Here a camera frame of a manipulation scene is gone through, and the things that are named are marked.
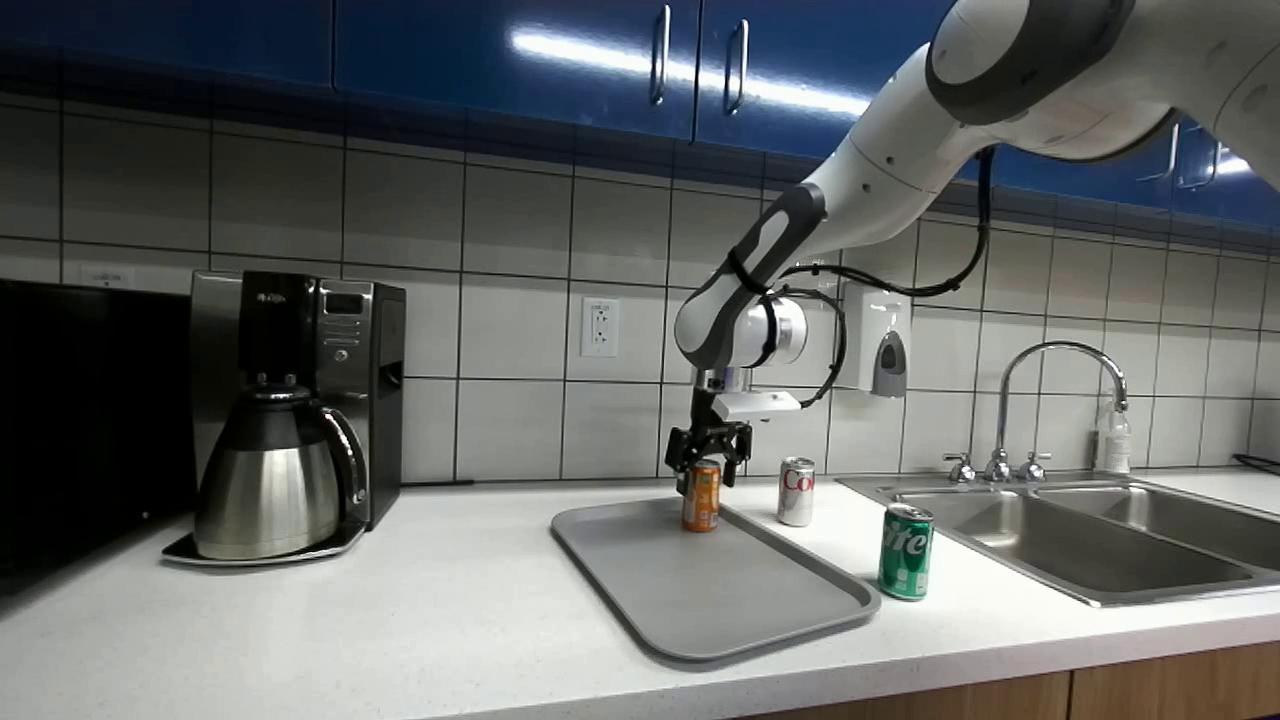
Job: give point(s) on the white soap dispenser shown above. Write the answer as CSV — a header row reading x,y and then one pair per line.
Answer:
x,y
879,342

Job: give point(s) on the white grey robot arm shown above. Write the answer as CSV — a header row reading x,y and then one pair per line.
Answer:
x,y
1050,77

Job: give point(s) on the blue upper cabinets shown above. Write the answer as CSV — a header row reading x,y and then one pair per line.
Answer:
x,y
713,77

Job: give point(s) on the stainless steel double sink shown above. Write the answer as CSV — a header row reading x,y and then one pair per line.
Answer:
x,y
1100,542

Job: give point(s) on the small bottle by faucet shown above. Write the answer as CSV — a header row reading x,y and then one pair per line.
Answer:
x,y
1108,454

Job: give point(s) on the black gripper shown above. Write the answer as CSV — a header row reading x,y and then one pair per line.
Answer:
x,y
706,438

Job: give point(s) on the steel coffee carafe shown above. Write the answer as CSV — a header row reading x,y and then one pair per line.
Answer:
x,y
284,478

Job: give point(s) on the grey plastic tray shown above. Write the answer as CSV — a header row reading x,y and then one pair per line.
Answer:
x,y
709,598

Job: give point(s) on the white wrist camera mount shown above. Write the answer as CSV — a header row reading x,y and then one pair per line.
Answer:
x,y
753,406

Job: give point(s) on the black microwave oven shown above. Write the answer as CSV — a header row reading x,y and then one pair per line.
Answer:
x,y
93,421

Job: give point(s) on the orange soda can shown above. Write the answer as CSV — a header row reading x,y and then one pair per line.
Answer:
x,y
701,497

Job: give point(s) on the black steel coffee maker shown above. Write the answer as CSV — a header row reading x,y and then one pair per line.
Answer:
x,y
338,342

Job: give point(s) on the chrome gooseneck faucet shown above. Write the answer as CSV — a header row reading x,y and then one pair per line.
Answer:
x,y
1047,414

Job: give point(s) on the white wall outlet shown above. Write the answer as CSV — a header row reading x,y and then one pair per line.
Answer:
x,y
598,324

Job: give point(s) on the green soda can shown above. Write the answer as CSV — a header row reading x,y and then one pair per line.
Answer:
x,y
906,551

